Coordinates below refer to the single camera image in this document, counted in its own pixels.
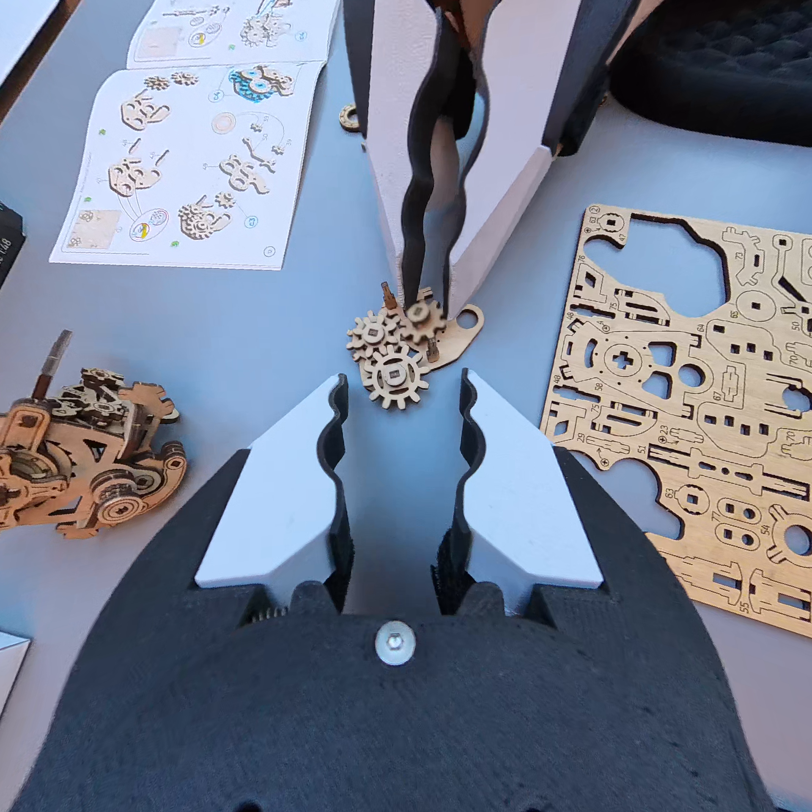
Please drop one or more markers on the black cardboard box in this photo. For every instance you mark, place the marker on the black cardboard box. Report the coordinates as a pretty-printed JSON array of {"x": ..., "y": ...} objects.
[{"x": 9, "y": 241}]

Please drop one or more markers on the white box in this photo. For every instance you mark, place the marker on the white box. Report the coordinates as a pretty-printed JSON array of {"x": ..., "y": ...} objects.
[{"x": 9, "y": 666}]

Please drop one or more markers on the wooden gear base plate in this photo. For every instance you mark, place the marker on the wooden gear base plate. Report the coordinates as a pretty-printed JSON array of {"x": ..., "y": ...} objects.
[{"x": 451, "y": 352}]

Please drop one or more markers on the grey desk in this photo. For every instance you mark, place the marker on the grey desk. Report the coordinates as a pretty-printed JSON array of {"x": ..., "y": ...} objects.
[{"x": 266, "y": 330}]

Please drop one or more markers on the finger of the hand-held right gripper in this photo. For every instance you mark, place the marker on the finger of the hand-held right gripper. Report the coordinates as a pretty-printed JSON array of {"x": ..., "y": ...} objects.
[
  {"x": 520, "y": 95},
  {"x": 390, "y": 127}
]

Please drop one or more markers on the small wooden gear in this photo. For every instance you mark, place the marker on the small wooden gear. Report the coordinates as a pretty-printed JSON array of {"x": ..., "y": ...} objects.
[{"x": 426, "y": 330}]

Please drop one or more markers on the laser-cut wooden parts sheet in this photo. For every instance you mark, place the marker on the laser-cut wooden parts sheet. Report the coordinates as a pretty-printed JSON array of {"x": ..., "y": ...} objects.
[{"x": 634, "y": 384}]

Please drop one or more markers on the wooden plate with round holes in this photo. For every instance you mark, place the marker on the wooden plate with round holes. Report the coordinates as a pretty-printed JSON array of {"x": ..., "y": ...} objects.
[{"x": 349, "y": 129}]

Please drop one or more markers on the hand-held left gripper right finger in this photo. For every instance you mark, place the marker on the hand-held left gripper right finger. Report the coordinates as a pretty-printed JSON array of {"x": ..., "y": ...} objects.
[{"x": 526, "y": 507}]

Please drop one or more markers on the assembly instruction booklet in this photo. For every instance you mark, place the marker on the assembly instruction booklet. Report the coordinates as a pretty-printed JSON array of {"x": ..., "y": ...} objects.
[{"x": 196, "y": 146}]

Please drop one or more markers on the wooden model vehicle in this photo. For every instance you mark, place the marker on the wooden model vehicle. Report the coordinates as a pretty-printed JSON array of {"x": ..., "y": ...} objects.
[{"x": 76, "y": 457}]

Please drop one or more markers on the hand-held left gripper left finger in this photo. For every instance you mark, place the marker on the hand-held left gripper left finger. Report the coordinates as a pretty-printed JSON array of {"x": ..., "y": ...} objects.
[{"x": 273, "y": 507}]

